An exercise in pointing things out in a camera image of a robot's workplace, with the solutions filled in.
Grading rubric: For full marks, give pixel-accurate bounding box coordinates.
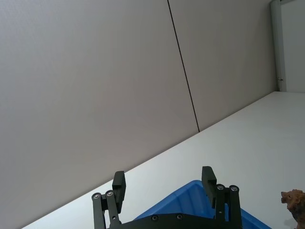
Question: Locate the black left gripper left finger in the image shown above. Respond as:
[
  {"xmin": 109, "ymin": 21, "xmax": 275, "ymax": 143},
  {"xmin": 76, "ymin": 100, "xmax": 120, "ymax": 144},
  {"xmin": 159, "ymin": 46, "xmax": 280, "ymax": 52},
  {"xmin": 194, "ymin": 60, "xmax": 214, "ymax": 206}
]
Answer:
[{"xmin": 91, "ymin": 170, "xmax": 127, "ymax": 229}]

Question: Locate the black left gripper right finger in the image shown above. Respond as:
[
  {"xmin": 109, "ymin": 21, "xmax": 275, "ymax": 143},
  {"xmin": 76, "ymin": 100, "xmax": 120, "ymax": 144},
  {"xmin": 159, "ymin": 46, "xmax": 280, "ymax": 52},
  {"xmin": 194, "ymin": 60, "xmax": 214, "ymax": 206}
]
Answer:
[{"xmin": 202, "ymin": 166, "xmax": 243, "ymax": 227}]

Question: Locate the blue plastic bin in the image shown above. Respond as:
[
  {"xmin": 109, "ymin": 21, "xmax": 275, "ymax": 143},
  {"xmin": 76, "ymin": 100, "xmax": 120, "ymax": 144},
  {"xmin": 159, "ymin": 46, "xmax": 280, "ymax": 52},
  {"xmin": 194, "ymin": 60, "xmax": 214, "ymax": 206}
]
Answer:
[{"xmin": 134, "ymin": 179, "xmax": 273, "ymax": 229}]

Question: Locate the brown animal figure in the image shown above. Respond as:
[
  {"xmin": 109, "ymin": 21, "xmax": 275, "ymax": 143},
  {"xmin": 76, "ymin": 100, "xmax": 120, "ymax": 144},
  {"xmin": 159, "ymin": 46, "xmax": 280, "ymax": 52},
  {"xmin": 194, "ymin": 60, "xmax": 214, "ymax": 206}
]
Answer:
[{"xmin": 280, "ymin": 189, "xmax": 305, "ymax": 229}]

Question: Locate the pale grey door frame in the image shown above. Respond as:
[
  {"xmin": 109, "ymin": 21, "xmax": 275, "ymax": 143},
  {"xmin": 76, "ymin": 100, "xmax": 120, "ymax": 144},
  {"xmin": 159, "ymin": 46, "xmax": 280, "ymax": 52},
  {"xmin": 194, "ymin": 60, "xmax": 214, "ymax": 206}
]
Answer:
[{"xmin": 269, "ymin": 0, "xmax": 287, "ymax": 92}]

